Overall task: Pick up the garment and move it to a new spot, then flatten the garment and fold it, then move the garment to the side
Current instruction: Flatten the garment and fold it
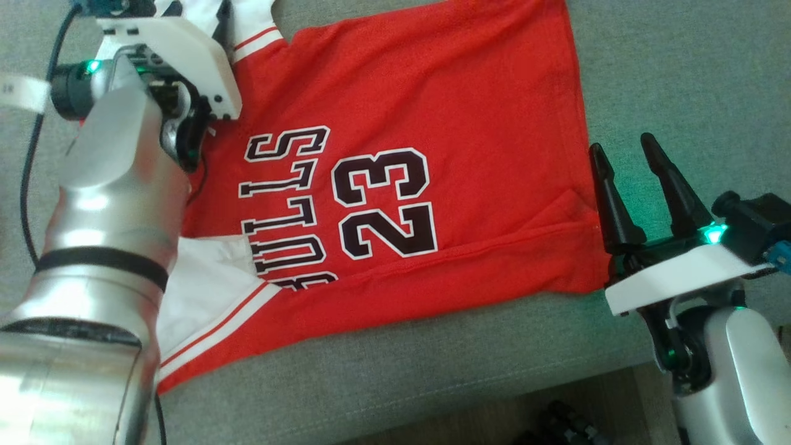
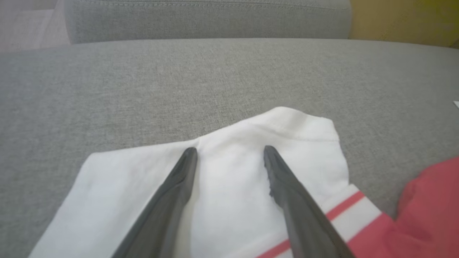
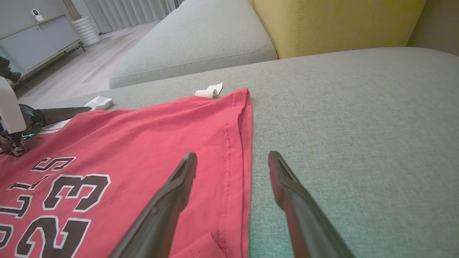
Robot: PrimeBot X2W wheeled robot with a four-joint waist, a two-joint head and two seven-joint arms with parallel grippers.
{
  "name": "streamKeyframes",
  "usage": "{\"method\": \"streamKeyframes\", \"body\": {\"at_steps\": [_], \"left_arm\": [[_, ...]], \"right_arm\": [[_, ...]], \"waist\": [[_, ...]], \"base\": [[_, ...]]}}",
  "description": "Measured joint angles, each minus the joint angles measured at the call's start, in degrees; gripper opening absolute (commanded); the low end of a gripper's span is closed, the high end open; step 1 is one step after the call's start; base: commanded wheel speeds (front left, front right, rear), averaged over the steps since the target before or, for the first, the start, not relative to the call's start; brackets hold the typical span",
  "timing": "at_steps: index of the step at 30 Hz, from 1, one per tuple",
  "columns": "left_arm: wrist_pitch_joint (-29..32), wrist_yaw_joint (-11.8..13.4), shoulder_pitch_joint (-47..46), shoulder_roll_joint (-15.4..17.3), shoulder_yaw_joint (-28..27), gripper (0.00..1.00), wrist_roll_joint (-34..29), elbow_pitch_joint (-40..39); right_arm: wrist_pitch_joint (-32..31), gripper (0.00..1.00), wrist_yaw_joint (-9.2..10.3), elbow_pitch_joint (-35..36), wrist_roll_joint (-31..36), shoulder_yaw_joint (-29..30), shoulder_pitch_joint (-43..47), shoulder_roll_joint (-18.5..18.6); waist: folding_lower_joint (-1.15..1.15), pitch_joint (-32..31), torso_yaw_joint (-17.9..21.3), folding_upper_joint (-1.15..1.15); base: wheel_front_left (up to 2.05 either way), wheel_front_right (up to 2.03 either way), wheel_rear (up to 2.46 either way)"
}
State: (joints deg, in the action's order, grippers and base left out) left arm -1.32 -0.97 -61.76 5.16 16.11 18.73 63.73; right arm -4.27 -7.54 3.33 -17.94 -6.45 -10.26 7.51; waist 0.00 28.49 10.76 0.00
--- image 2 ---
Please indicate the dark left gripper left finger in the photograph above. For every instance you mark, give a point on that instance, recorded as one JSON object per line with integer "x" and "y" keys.
{"x": 168, "y": 208}

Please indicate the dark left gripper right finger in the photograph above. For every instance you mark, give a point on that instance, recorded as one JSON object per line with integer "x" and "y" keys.
{"x": 301, "y": 215}

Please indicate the red white-sleeved shirt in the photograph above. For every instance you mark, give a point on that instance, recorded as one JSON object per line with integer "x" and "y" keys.
{"x": 233, "y": 179}

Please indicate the grey sofa seat cushion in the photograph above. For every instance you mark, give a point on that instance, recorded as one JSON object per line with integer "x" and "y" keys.
{"x": 179, "y": 89}

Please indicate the grey sofa back cushion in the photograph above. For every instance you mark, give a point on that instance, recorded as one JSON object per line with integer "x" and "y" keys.
{"x": 208, "y": 19}

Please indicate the yellow cushion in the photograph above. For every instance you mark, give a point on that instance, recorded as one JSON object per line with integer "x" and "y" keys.
{"x": 405, "y": 19}

